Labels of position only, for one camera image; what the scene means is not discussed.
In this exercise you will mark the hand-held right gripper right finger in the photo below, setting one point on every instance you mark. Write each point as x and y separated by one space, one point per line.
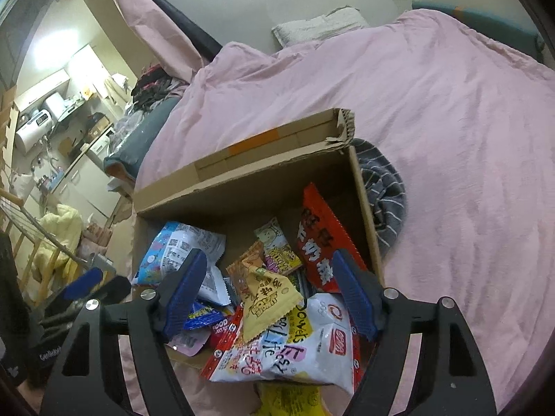
353 294

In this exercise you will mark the teal cushion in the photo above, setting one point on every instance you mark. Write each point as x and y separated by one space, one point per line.
477 21

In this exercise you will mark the white fluffy pillow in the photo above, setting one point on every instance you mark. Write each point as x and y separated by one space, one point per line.
318 26

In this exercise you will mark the pink and white snack packet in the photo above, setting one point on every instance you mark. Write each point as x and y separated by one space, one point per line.
186 340

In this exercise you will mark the white water heater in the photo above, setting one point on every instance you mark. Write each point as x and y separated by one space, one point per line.
32 143

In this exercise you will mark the pink bed blanket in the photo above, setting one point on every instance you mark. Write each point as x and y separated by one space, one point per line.
455 160

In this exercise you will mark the dark bed headboard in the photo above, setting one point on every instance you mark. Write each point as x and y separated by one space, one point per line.
182 21

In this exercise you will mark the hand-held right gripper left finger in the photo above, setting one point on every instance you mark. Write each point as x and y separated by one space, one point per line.
186 290

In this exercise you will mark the wooden drying rack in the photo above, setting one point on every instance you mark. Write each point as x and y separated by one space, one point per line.
26 225

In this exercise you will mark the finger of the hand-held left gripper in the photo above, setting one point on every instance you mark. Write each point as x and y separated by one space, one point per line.
115 289
82 281

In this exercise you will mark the small red snack packet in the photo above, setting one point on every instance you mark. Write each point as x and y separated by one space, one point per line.
222 329

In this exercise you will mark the grey striped cloth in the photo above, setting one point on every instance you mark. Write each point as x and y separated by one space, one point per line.
386 190

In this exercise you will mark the brown cardboard box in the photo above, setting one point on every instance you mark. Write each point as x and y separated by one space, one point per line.
243 182

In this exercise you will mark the orange-brown snack packet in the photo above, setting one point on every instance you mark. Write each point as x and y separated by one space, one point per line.
243 268

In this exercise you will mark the pile of dark clothes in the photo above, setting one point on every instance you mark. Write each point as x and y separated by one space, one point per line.
154 84

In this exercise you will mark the large white red-edged snack bag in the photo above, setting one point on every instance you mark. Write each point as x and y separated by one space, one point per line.
303 346

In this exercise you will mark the white kitchen cabinet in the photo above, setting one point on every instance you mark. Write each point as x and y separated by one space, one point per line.
82 186

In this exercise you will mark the pink pillow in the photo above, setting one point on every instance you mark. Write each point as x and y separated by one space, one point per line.
147 17

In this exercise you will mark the pale yellow cloth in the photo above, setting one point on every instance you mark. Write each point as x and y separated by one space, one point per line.
65 234

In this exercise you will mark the beige cartoon snack packet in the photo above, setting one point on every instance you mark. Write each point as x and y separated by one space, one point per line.
277 242

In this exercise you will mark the dark green snack packet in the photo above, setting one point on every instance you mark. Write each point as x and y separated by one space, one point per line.
299 284

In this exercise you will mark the cream yellow snack packet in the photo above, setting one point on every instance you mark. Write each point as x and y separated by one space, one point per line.
266 301

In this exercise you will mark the red snack bag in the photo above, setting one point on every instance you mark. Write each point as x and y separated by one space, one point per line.
321 234

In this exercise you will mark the yellow snack bag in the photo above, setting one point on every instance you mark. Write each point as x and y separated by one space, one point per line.
288 401

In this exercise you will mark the grey pillow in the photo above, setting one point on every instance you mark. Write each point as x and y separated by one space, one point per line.
138 138

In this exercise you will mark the blue and white snack packet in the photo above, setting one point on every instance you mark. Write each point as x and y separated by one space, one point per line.
177 247

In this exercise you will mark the white wall cabinet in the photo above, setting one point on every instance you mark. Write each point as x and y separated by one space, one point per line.
43 86

